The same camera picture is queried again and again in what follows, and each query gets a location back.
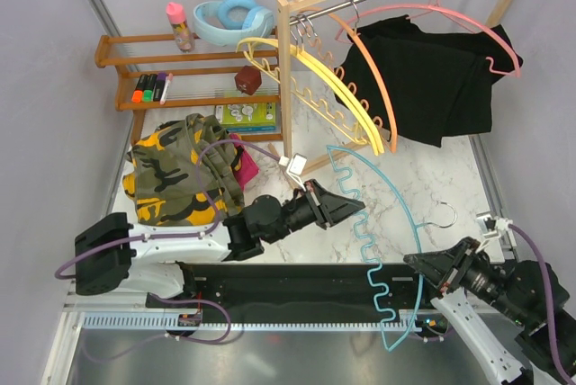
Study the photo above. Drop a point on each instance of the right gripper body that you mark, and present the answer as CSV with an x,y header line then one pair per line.
x,y
457,276

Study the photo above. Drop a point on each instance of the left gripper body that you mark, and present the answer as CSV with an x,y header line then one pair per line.
x,y
315,201

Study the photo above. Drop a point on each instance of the orange hanger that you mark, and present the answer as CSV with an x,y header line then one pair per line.
x,y
327,57

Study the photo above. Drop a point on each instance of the camouflage yellow trousers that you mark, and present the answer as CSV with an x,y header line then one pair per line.
x,y
182,174

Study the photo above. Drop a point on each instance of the yellow hanger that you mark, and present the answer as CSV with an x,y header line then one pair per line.
x,y
248,48
346,93

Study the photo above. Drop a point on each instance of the black trousers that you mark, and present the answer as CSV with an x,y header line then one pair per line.
x,y
439,84

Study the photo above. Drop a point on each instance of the pink hanger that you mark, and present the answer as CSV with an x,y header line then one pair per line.
x,y
454,16

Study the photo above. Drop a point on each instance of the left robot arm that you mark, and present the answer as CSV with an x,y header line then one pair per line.
x,y
114,254

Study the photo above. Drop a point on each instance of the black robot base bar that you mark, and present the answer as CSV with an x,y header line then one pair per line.
x,y
286,294

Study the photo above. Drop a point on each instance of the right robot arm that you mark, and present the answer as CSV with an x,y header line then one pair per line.
x,y
527,293

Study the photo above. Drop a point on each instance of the green card box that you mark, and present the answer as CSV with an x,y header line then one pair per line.
x,y
247,117

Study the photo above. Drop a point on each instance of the brown cube box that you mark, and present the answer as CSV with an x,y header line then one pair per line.
x,y
248,80

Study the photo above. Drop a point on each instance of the white pink pen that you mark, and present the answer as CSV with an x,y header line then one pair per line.
x,y
168,83

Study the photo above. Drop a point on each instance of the purple highlighter marker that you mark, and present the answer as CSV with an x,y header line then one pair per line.
x,y
159,86

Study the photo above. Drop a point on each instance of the green highlighter marker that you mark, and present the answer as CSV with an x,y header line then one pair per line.
x,y
149,88

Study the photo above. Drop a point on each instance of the orange highlighter marker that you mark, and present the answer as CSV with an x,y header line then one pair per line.
x,y
139,89

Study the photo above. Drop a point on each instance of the wooden shelf rack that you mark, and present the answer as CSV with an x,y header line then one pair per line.
x,y
200,79

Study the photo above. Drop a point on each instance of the pink water bottle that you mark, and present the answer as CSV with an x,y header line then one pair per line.
x,y
176,16

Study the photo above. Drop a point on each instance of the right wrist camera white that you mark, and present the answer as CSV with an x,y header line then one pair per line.
x,y
492,228

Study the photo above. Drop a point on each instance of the white cable duct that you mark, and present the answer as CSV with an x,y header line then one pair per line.
x,y
180,322

